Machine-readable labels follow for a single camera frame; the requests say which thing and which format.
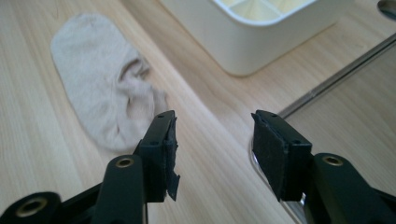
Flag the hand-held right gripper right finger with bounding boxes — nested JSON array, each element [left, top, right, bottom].
[[250, 109, 314, 203]]

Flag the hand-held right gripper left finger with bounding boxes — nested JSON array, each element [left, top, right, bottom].
[[134, 109, 181, 203]]

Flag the dark round object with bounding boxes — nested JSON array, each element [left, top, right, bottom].
[[376, 0, 396, 21]]

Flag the white divided storage box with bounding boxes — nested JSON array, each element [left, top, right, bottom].
[[157, 0, 356, 77]]

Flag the beige sock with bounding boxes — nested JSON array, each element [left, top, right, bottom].
[[49, 12, 169, 153]]

